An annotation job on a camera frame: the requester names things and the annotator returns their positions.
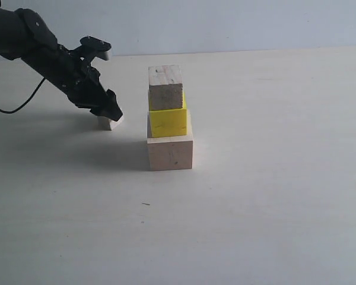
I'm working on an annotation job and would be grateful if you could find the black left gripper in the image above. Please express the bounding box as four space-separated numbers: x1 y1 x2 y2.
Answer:
21 44 123 121

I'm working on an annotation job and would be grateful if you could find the small wooden cube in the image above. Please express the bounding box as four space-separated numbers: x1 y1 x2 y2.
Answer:
97 116 124 131

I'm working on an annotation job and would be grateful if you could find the medium wooden cube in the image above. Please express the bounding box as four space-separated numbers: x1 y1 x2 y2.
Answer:
148 65 183 111

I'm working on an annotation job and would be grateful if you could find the yellow cube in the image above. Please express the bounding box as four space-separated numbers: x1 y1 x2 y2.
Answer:
148 92 187 138

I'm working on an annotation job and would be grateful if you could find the large light wooden cube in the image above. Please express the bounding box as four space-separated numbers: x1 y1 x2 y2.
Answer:
147 110 194 171

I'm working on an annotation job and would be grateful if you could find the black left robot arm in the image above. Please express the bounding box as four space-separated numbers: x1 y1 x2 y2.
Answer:
0 8 123 122

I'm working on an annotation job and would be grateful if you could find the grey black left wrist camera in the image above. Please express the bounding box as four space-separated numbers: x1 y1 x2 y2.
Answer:
75 36 112 62

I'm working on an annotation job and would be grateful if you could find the thin black left cable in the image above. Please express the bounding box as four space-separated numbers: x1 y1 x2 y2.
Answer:
0 77 46 114

